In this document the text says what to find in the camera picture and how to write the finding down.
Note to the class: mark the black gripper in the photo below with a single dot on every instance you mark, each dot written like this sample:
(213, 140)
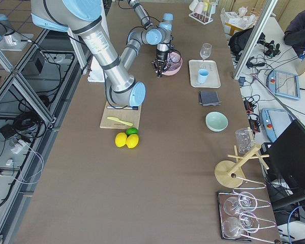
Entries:
(161, 55)

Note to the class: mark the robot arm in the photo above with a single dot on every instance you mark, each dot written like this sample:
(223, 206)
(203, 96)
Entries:
(84, 19)
(156, 35)

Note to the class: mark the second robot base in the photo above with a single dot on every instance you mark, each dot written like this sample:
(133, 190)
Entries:
(10, 39)

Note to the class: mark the clear plastic ice cubes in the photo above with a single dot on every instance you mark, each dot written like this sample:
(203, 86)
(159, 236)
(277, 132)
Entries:
(174, 58)

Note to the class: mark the light blue cup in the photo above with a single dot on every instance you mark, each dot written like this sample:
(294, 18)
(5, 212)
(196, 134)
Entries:
(202, 76)

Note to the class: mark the pink cup on rack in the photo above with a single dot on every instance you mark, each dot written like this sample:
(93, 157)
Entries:
(196, 6)

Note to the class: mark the wooden cup tree stand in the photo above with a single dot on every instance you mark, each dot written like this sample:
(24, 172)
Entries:
(230, 174)

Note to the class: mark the pink ribbed bowl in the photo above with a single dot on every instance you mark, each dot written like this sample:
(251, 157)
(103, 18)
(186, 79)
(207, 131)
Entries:
(174, 68)

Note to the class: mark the cream serving tray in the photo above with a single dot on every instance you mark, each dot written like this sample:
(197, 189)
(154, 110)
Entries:
(213, 80)

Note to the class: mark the steel muddler black tip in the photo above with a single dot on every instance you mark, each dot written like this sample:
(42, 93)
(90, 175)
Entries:
(122, 107)

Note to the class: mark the clear wine glass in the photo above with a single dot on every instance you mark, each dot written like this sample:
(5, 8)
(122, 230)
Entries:
(205, 51)

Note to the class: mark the yellow plastic knife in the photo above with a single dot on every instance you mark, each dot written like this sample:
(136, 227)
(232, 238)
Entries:
(116, 119)

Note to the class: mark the green lime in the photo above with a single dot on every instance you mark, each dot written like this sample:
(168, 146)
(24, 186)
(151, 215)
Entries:
(131, 130)

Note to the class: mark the mint green bowl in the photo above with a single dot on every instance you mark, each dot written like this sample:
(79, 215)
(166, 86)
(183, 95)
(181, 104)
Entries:
(216, 121)

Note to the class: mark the whole yellow lemon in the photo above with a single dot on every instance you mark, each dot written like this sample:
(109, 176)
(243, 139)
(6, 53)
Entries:
(120, 139)

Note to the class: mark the black backpack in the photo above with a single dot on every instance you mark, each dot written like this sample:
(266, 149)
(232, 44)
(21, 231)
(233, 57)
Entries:
(239, 40)

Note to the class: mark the clear glass mug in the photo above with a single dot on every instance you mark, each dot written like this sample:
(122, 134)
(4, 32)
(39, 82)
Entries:
(243, 140)

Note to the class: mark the upper teach pendant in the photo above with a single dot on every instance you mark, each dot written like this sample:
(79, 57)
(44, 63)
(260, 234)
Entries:
(284, 84)

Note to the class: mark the teach pendant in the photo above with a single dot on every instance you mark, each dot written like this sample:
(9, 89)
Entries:
(275, 122)
(284, 84)

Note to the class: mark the lower teach pendant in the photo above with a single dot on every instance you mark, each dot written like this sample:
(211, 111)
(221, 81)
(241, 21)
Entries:
(275, 122)

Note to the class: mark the seated person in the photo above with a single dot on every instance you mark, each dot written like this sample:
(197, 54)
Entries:
(294, 34)

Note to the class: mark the upper lying wine glass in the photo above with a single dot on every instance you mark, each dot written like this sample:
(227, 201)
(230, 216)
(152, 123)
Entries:
(240, 202)

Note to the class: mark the lying wine glass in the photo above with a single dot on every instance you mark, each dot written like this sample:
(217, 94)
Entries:
(237, 227)
(240, 202)

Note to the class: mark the black monitor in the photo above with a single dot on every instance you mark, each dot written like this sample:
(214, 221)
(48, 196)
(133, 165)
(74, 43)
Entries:
(287, 154)

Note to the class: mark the white power strip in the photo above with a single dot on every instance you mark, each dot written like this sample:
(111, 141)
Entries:
(20, 146)

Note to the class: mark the metal glass holder tray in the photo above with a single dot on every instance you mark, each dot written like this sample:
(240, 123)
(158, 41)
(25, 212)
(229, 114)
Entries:
(265, 224)

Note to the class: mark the lower lying wine glass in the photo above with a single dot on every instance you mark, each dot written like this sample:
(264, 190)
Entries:
(237, 227)

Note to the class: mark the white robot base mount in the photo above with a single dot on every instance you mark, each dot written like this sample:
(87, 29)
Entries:
(96, 73)

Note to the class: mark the white wire cup rack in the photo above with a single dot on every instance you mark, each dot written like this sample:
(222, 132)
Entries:
(204, 18)

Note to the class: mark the aluminium frame post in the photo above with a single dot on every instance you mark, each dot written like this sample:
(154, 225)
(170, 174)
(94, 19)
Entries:
(255, 34)

